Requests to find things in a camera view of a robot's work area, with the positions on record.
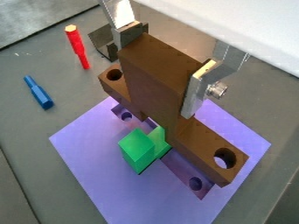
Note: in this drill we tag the purple base block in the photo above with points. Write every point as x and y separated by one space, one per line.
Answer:
157 196

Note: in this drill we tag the red peg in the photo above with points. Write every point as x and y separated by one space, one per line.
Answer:
76 41

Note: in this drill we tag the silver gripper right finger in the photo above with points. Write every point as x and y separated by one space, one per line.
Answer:
205 81

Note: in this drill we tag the blue peg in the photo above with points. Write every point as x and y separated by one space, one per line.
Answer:
40 93

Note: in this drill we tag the brown T-shaped block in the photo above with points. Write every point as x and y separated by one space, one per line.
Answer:
148 82

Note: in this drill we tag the green U-shaped block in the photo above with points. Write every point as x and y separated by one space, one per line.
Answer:
142 148

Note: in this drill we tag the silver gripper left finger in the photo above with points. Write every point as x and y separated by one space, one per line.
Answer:
126 28

